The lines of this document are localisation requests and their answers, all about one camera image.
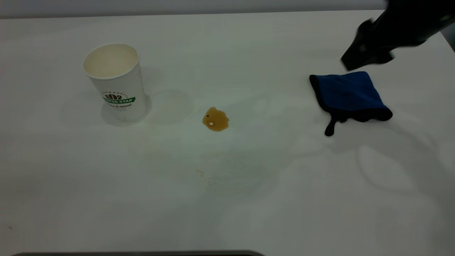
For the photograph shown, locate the brown coffee spill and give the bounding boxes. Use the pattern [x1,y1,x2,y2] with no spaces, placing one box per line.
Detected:
[202,107,230,132]

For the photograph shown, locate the white paper coffee cup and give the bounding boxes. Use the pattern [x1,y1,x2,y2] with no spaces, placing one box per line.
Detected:
[82,43,148,122]

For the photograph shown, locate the blue cloth with black trim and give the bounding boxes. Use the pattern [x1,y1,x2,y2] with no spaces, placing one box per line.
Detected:
[309,71,393,137]

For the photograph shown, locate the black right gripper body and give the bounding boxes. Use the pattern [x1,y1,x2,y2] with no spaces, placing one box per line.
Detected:
[357,0,455,50]

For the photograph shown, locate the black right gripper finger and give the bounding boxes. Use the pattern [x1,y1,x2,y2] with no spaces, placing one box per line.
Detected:
[341,41,377,71]
[375,49,396,65]

